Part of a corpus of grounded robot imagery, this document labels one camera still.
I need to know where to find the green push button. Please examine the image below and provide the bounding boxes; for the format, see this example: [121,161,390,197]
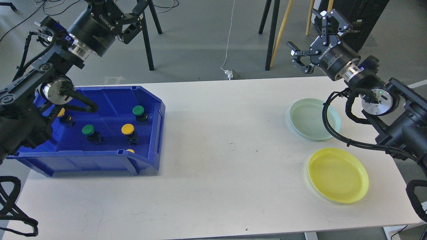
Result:
[132,105,148,125]
[81,124,103,145]

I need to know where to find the light green plate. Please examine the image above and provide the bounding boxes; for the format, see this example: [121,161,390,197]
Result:
[289,98,333,141]

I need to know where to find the green push button front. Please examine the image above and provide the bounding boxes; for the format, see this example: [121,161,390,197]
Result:
[81,124,103,145]

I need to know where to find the black tripod legs right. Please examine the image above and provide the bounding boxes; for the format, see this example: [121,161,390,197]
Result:
[258,0,281,71]

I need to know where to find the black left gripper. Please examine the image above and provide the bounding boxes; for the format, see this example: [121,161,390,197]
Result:
[68,0,148,57]

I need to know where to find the green push button rear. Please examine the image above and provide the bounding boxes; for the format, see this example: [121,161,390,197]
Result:
[132,105,148,125]

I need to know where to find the white cable with plug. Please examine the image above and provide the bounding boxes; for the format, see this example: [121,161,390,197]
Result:
[220,0,241,80]

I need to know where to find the wooden stand legs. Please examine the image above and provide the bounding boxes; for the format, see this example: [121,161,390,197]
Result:
[270,0,334,68]

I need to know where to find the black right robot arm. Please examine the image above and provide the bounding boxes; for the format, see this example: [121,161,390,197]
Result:
[287,9,427,173]

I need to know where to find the blue plastic bin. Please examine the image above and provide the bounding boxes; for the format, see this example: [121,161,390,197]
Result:
[8,86,166,177]

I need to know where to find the yellow push button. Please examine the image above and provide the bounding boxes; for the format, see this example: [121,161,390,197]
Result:
[57,108,75,127]
[121,123,138,145]

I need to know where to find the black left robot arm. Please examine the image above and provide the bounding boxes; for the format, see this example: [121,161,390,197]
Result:
[0,0,149,160]

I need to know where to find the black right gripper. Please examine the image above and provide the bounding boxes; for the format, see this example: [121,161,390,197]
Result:
[287,9,361,81]

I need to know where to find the yellow plate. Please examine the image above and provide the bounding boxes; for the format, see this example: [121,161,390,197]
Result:
[308,148,370,204]

